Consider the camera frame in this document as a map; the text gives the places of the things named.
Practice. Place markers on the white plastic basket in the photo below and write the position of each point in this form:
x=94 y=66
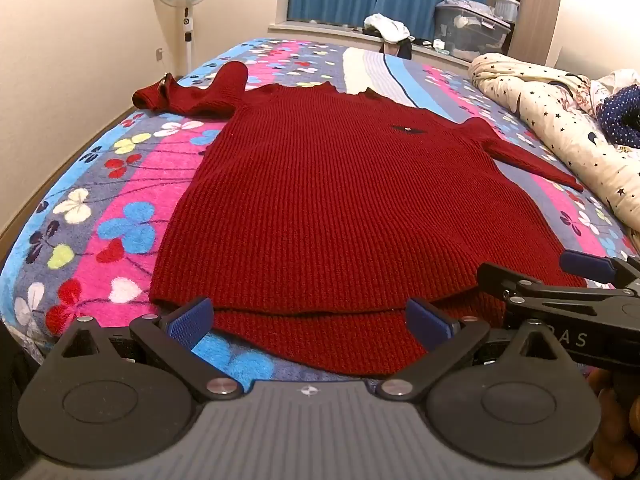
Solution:
x=506 y=9

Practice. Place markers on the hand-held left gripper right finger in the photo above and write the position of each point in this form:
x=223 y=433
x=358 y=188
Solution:
x=427 y=325

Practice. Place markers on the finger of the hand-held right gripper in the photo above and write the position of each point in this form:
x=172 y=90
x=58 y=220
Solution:
x=587 y=265
x=500 y=280

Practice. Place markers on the dark blue dotted cloth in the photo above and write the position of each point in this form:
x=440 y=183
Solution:
x=622 y=115

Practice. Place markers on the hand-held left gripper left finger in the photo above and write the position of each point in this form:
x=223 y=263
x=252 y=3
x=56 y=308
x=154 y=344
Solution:
x=190 y=322

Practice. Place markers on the person's right hand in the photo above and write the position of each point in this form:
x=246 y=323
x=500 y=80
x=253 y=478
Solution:
x=620 y=425

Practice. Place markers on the white clothes pile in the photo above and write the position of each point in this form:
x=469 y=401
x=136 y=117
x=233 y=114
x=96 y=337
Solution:
x=387 y=25

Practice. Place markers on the small blue white box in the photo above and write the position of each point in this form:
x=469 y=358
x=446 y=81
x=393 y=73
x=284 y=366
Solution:
x=440 y=46

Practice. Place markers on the red knit sweater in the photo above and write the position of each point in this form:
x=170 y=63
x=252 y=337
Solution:
x=325 y=185

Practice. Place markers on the dark chair back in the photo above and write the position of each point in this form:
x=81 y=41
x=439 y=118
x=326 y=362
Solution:
x=400 y=49

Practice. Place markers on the star print cream quilt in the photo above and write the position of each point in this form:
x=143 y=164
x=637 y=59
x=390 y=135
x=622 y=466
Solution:
x=550 y=105

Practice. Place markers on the wooden cabinet side panel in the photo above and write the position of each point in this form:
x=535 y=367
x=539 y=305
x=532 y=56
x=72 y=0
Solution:
x=537 y=0

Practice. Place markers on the floral striped bed blanket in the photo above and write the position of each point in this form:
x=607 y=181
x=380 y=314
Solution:
x=125 y=260

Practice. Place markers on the clear plastic storage box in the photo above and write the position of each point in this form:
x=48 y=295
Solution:
x=470 y=32

